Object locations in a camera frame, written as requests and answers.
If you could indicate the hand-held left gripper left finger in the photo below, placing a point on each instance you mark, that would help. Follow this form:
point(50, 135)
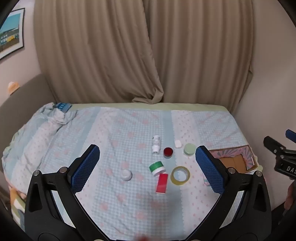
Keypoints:
point(86, 165)

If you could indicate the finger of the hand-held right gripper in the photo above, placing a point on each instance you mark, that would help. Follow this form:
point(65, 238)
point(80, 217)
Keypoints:
point(291, 135)
point(272, 144)

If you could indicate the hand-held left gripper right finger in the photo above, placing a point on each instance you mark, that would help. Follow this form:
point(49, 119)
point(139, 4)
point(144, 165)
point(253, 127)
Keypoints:
point(209, 169)

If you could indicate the pink cardboard box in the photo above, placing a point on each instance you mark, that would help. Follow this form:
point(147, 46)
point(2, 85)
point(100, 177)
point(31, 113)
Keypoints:
point(238, 160)

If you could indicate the round dark red jar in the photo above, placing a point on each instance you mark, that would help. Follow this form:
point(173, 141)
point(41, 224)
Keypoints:
point(168, 152)

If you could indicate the person's right hand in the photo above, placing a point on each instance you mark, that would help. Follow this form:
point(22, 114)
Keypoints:
point(290, 197)

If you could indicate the pale green round lid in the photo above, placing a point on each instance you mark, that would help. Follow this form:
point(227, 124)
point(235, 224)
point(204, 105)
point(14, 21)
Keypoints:
point(189, 149)

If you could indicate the yellow tape roll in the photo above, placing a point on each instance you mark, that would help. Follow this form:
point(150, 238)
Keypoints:
point(180, 179)

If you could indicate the small white rounded case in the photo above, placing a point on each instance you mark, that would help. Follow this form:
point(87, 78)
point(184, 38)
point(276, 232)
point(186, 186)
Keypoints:
point(177, 143)

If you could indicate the blue pink checked blanket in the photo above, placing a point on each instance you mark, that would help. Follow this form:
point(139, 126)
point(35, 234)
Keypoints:
point(120, 129)

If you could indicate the red rectangular box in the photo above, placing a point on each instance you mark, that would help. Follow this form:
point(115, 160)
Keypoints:
point(161, 183)

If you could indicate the white jar with green lid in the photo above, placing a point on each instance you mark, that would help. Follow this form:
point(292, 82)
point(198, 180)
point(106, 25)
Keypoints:
point(156, 168)

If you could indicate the small white bottle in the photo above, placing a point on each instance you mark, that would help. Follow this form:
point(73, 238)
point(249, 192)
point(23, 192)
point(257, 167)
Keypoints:
point(156, 144)

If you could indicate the blue dotted packet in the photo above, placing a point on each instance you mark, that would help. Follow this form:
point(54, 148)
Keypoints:
point(62, 106)

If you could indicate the colourful printed cloth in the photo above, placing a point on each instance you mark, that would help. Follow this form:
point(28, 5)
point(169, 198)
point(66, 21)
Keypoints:
point(16, 204)

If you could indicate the grey upholstered headboard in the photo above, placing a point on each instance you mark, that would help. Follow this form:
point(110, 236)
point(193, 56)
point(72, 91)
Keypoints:
point(27, 92)

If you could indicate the small orange white item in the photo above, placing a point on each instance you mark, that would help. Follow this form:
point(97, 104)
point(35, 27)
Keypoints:
point(13, 87)

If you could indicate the framed wall picture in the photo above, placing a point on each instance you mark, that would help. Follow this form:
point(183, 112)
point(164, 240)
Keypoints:
point(11, 32)

